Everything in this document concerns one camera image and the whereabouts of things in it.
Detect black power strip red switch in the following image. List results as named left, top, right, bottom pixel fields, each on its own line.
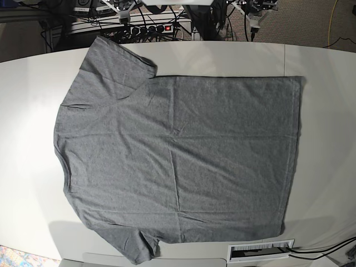
left=128, top=24, right=175, bottom=36

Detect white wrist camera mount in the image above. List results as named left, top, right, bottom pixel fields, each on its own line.
left=244, top=11, right=270, bottom=42
left=111, top=4, right=136, bottom=24

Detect white cable grommet slot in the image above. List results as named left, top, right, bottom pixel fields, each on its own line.
left=226, top=239, right=295, bottom=264

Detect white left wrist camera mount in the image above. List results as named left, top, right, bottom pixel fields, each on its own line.
left=244, top=11, right=270, bottom=42

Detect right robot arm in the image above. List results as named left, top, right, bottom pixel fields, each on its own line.
left=94, top=0, right=142, bottom=18

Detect black power adapters on floor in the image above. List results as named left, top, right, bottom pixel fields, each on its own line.
left=73, top=0, right=115, bottom=17

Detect grey table leg column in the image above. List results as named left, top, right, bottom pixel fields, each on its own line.
left=184, top=5, right=204, bottom=41

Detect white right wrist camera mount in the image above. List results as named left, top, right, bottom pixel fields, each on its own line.
left=111, top=4, right=136, bottom=24

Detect grey T-shirt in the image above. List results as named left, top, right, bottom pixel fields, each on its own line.
left=54, top=37, right=302, bottom=265

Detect black cables at table edge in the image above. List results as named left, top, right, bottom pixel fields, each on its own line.
left=279, top=236, right=356, bottom=260

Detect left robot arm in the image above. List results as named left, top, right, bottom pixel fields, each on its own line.
left=232, top=0, right=278, bottom=19

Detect yellow cable on floor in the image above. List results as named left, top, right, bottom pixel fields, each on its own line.
left=324, top=0, right=339, bottom=48

